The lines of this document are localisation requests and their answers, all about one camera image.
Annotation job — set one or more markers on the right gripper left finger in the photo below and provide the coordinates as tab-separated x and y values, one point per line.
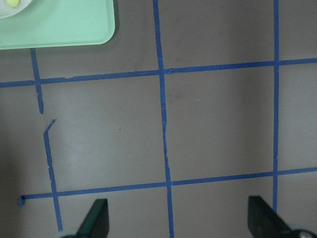
96	222

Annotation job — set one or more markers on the light green rectangular tray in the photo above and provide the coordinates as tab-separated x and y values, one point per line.
58	23

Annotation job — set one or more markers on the round beige plate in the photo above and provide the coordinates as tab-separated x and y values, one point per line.
7	11

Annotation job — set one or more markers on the yellow plastic fork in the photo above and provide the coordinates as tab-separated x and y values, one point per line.
13	3

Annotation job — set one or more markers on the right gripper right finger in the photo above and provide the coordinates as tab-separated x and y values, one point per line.
263	222

